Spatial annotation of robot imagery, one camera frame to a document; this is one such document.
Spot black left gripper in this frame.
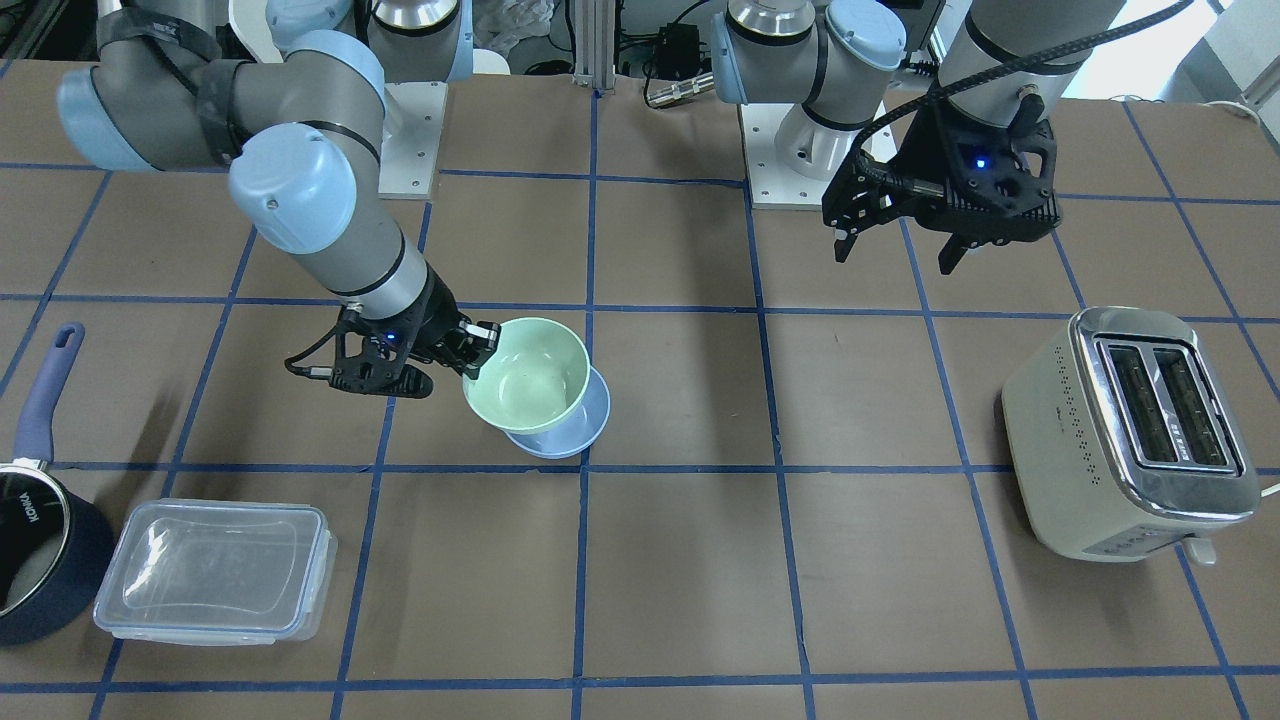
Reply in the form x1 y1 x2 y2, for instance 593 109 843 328
820 95 1062 275

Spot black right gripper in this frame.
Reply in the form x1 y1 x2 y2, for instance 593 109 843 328
285 269 502 398

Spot green bowl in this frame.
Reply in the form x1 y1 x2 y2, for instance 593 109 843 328
462 316 591 436

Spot blue bowl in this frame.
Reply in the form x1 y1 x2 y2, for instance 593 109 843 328
506 368 612 459

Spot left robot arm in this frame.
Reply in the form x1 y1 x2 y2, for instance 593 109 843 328
710 1 1123 274

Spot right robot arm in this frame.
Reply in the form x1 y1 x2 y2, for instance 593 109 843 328
56 1 500 398

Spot cream toaster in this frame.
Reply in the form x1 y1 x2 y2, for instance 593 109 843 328
1000 306 1263 566

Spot clear plastic container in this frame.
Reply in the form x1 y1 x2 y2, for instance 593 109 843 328
93 498 338 646

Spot dark blue saucepan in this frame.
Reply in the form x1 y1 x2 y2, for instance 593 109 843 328
1 322 115 647

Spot aluminium frame post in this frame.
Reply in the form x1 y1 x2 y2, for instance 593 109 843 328
566 0 617 96

